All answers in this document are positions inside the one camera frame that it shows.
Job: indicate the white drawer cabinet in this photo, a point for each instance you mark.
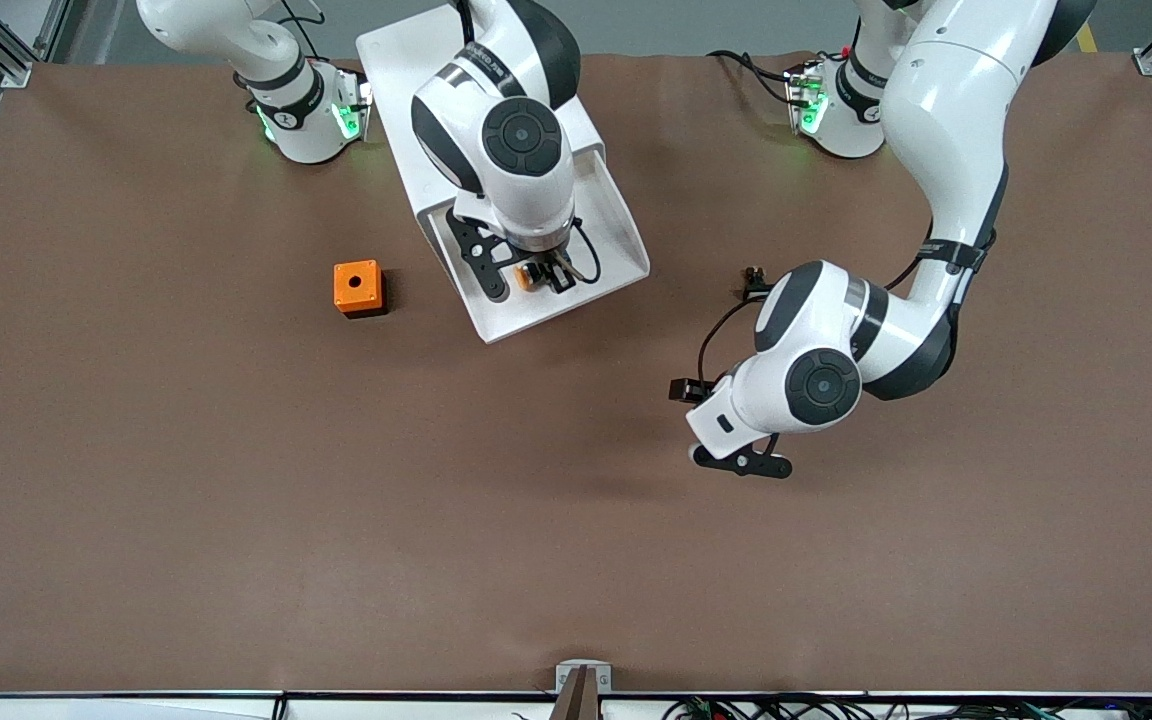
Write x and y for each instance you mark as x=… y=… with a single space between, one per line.
x=401 y=70

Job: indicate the orange box with hole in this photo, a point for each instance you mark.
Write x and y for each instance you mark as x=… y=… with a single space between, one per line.
x=356 y=284

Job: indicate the white plastic drawer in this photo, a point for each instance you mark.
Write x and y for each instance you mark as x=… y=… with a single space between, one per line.
x=526 y=322

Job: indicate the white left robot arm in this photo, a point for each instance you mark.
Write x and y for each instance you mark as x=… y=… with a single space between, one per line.
x=946 y=130

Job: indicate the brown table mat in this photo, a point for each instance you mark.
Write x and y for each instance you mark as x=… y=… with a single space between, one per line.
x=236 y=500

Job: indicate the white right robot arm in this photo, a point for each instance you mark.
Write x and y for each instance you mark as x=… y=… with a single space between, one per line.
x=526 y=135

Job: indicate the black white-capped push button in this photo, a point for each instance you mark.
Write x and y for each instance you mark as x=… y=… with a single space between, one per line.
x=756 y=280

